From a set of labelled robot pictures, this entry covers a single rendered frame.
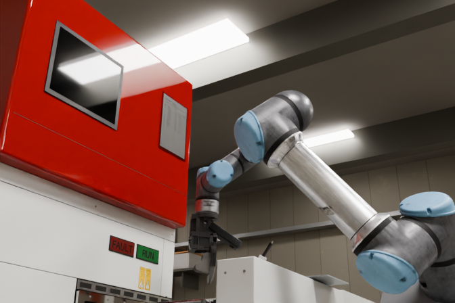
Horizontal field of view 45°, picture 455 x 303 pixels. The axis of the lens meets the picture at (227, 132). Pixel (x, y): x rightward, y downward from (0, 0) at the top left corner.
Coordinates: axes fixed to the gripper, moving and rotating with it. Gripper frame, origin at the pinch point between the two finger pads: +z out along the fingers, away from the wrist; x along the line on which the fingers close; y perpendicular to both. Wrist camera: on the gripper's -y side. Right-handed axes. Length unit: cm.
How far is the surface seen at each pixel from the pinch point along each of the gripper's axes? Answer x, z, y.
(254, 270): 53, 6, 0
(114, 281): -7.9, 0.6, 29.0
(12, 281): 19, 6, 54
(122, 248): -9.4, -10.0, 27.3
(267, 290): 48.7, 9.5, -4.1
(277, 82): -294, -245, -111
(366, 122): -358, -244, -235
